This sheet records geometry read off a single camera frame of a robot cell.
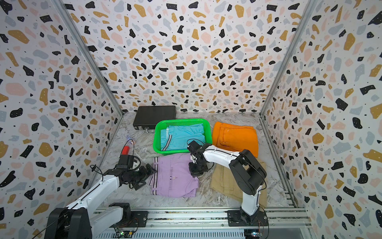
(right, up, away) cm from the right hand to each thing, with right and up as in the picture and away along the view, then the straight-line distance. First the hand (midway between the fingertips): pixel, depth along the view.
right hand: (192, 176), depth 86 cm
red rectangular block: (-44, +13, +11) cm, 47 cm away
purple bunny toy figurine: (-42, +20, +14) cm, 49 cm away
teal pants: (-11, +21, +17) cm, 29 cm away
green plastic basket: (-22, +31, +17) cm, 42 cm away
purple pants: (-12, -1, -1) cm, 12 cm away
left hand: (-22, +1, -1) cm, 22 cm away
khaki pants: (+18, -3, -2) cm, 18 cm away
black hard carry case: (-37, +36, +31) cm, 60 cm away
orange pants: (+30, +21, +19) cm, 41 cm away
